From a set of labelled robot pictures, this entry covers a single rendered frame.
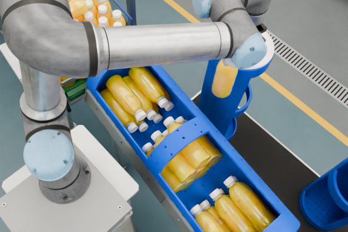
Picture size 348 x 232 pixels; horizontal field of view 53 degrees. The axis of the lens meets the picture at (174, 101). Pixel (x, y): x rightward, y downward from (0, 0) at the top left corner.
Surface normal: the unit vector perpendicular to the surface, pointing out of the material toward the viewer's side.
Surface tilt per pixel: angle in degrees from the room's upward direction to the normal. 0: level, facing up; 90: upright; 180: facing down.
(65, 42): 32
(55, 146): 7
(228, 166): 60
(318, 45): 0
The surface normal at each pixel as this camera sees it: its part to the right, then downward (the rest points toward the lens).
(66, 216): 0.06, -0.50
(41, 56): -0.11, 0.54
